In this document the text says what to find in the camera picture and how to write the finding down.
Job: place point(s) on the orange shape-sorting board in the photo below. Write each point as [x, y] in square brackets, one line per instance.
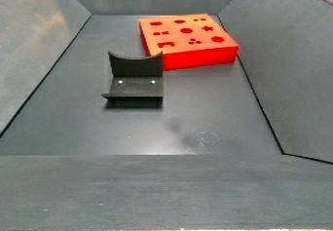
[191, 41]

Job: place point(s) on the black curved holder stand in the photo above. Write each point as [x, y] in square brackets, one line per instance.
[137, 82]

